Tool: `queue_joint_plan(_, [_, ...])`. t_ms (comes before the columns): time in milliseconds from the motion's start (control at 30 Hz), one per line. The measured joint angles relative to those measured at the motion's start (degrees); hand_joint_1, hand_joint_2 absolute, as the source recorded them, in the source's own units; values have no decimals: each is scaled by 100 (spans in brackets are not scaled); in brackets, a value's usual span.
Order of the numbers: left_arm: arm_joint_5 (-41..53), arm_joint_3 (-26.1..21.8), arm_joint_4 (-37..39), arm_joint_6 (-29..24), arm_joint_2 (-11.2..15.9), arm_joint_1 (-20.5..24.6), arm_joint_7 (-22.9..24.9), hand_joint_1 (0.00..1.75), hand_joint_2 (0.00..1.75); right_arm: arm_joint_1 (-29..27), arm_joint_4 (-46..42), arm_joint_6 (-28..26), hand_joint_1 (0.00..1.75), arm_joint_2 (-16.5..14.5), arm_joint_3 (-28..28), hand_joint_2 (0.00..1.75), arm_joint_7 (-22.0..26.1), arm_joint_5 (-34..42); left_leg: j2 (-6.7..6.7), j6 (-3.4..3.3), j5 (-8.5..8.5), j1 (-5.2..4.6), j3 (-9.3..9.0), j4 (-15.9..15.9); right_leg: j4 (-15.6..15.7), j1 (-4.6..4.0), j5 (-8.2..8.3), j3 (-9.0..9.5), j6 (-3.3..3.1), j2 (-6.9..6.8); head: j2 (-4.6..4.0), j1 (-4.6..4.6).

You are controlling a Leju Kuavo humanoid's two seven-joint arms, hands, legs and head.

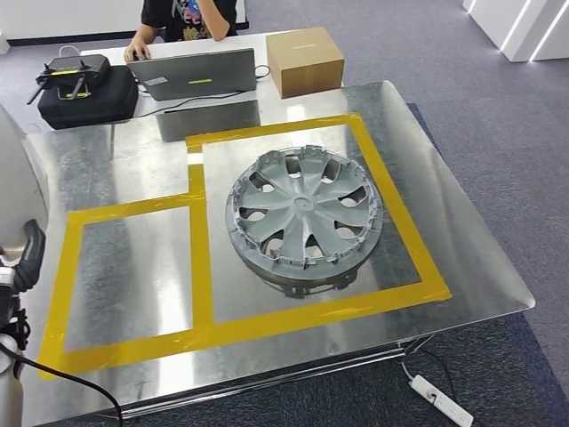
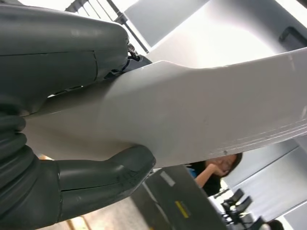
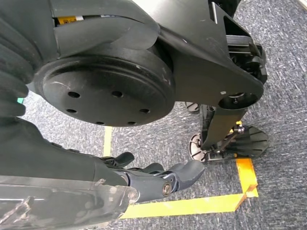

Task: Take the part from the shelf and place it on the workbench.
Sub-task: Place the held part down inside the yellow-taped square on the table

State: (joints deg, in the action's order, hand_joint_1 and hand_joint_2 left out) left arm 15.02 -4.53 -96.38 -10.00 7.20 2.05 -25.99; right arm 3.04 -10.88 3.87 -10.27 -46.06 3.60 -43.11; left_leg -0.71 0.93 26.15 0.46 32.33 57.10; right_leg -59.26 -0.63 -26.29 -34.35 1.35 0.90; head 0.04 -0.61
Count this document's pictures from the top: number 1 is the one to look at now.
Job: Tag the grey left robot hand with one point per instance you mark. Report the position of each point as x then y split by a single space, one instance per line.
33 253

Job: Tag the person's hand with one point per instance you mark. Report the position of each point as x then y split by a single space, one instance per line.
137 48

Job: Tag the white curved plastic part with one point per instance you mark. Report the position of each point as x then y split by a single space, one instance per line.
19 177

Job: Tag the grey laptop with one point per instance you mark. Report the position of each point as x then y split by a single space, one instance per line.
191 73

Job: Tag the black zip case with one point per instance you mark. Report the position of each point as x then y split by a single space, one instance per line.
97 103

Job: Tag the person at laptop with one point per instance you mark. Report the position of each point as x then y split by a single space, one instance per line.
191 15

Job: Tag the black controller with yellow stripe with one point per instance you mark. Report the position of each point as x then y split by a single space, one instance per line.
80 66

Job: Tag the white desk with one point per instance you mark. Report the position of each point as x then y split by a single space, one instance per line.
249 42

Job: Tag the yellow tape double rectangle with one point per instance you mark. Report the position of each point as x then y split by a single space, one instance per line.
200 265

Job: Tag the brown cardboard box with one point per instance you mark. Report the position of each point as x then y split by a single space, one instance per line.
306 65

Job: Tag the silver wheel hubcap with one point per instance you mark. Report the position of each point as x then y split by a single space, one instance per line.
306 206

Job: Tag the stainless steel table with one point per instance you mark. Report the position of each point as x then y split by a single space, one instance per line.
466 247

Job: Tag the white stepped platform with lights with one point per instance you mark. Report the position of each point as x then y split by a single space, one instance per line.
511 29

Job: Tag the white power strip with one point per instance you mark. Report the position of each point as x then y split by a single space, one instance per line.
440 402

